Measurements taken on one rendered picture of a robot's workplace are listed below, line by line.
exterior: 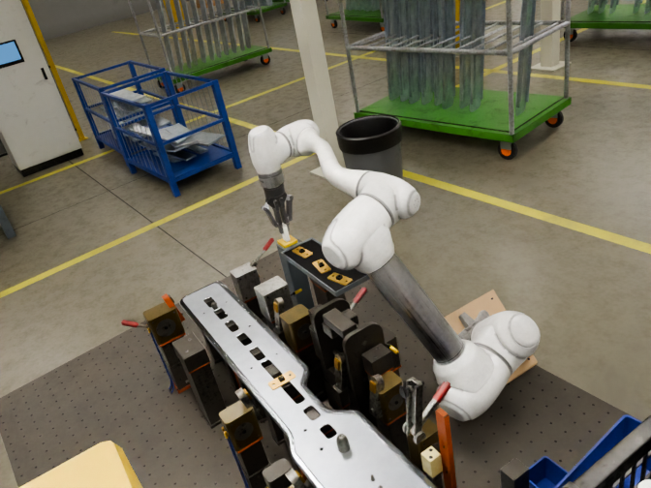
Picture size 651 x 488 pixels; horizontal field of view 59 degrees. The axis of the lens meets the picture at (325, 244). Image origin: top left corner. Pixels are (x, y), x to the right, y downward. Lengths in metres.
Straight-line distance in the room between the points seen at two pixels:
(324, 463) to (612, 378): 1.94
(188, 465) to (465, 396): 0.95
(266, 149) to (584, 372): 2.00
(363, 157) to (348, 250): 2.86
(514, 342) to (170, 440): 1.23
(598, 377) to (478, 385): 1.48
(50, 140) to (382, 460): 7.13
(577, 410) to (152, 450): 1.44
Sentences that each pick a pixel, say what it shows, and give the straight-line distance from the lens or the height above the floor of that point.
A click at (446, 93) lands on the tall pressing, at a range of 5.94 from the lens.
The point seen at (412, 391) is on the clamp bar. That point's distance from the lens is 1.43.
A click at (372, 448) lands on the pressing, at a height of 1.00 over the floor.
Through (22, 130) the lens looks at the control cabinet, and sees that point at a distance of 8.12.
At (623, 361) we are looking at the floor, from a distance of 3.32.
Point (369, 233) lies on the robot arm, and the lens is 1.57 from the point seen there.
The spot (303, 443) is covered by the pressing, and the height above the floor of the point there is 1.00.
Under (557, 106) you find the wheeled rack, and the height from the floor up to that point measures 0.27.
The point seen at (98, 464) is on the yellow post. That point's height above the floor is 2.00.
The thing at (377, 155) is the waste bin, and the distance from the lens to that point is 4.36.
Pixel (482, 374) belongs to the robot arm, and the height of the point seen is 0.96.
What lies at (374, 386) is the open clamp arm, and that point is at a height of 1.09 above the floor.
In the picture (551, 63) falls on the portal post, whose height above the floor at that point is 0.07.
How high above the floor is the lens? 2.21
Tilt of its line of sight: 30 degrees down
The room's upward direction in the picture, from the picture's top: 12 degrees counter-clockwise
